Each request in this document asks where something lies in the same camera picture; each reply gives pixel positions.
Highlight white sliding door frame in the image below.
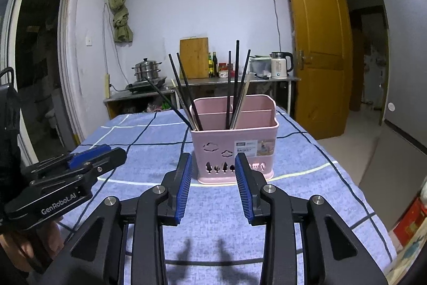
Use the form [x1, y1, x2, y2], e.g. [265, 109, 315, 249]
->
[0, 0, 88, 166]

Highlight dark grey chopstick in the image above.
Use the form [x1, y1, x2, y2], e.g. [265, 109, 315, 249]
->
[175, 88, 197, 131]

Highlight stainless steel counter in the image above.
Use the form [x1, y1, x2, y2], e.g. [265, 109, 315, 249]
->
[167, 75, 301, 120]

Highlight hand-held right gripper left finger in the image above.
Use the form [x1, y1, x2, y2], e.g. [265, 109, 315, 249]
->
[28, 153, 194, 285]

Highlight stainless steamer pot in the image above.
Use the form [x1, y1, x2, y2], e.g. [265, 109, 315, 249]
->
[131, 58, 163, 82]

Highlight blue checked tablecloth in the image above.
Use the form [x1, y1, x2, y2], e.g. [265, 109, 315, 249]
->
[28, 106, 397, 285]

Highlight floral printed cloth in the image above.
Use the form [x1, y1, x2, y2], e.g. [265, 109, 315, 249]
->
[383, 231, 427, 276]

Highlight grey wall cable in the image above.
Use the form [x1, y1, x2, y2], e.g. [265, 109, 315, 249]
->
[266, 0, 285, 54]

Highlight person's left hand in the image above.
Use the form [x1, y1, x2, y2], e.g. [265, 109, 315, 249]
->
[0, 218, 66, 274]

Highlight brass door handle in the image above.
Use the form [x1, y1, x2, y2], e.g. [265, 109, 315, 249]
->
[295, 49, 306, 72]

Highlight white electric kettle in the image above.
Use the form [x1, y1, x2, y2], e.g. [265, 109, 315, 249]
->
[270, 52, 294, 79]

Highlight wooden cutting board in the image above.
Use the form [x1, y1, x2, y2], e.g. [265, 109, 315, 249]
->
[179, 37, 209, 79]

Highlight black gas stove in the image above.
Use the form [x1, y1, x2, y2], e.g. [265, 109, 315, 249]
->
[126, 76, 168, 94]

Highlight black chopstick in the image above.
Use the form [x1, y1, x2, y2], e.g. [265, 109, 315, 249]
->
[145, 77, 194, 130]
[176, 52, 203, 132]
[232, 40, 240, 130]
[226, 50, 232, 130]
[168, 53, 200, 132]
[234, 49, 251, 125]

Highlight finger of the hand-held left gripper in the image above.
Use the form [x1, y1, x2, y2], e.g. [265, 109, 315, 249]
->
[29, 147, 128, 188]
[21, 144, 113, 179]

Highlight yellow wooden door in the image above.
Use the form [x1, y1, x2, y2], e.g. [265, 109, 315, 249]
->
[283, 0, 351, 141]

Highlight grey refrigerator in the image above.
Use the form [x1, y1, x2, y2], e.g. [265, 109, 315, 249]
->
[358, 0, 427, 229]

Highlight pink plastic utensil basket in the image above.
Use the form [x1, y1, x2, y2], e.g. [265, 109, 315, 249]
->
[189, 97, 280, 185]

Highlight red cardboard box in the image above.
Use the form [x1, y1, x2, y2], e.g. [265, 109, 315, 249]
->
[392, 197, 427, 248]

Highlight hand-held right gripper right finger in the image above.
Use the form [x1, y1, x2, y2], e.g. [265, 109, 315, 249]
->
[234, 153, 389, 285]

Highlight cream chopstick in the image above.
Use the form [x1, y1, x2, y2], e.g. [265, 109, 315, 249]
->
[170, 79, 196, 132]
[230, 73, 251, 130]

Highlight white plastic container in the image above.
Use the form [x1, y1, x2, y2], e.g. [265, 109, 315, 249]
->
[248, 56, 273, 77]

